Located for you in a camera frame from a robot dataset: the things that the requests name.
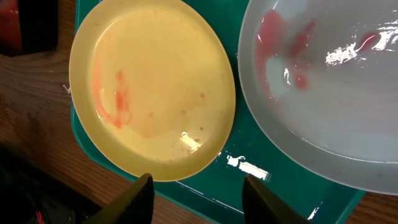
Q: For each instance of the yellow plate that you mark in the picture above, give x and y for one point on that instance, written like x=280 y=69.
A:
x=152 y=86

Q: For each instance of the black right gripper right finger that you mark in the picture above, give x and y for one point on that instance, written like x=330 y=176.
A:
x=261 y=205

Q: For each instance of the light blue plate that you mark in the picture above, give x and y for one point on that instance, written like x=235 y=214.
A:
x=320 y=80

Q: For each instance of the red tray with black rim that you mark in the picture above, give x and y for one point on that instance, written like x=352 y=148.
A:
x=28 y=26

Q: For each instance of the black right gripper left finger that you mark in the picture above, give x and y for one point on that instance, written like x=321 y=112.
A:
x=135 y=205

